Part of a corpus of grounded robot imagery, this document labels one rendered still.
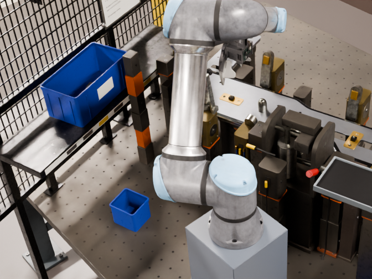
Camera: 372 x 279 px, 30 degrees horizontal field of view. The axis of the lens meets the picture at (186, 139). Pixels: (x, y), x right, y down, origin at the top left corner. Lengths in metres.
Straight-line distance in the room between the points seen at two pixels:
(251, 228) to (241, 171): 0.18
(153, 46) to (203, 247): 1.10
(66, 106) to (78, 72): 0.22
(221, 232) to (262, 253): 0.13
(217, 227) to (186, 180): 0.17
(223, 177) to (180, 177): 0.12
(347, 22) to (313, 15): 0.24
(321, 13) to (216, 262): 3.25
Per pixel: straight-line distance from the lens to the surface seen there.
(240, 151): 2.26
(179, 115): 1.76
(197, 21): 1.73
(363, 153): 2.29
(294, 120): 2.11
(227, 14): 1.72
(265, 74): 2.55
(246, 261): 1.85
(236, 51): 2.31
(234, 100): 2.49
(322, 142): 2.07
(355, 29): 4.76
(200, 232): 1.91
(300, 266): 2.34
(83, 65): 2.59
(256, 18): 1.76
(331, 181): 1.96
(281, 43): 3.33
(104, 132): 2.83
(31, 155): 2.36
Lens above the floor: 2.53
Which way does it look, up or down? 41 degrees down
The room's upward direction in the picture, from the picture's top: 6 degrees counter-clockwise
